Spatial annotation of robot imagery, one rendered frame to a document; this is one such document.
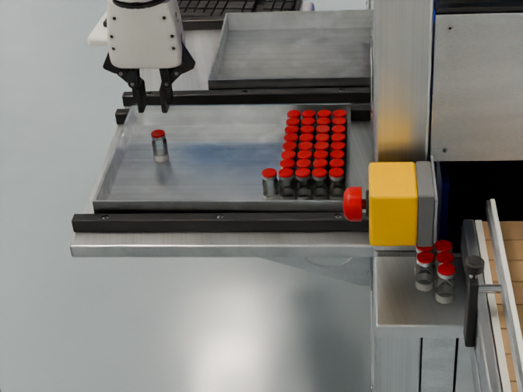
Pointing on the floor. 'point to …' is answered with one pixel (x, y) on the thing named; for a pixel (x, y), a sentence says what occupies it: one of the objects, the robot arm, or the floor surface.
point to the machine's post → (401, 145)
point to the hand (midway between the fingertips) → (152, 96)
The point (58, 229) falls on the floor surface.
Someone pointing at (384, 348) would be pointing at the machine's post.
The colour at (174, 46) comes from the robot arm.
